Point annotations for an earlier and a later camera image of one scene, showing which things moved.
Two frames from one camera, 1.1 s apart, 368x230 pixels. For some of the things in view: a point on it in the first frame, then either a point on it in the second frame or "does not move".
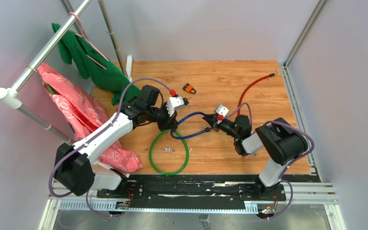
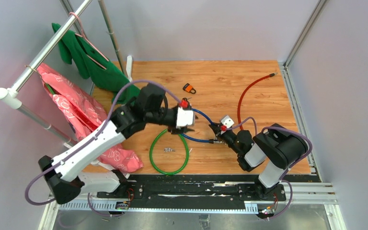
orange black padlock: [188, 87] does not move
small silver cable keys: [168, 149] does not move
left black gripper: [170, 122] -> [174, 130]
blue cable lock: [207, 129] -> [211, 141]
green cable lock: [187, 155] does not move
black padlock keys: [186, 102] does not move
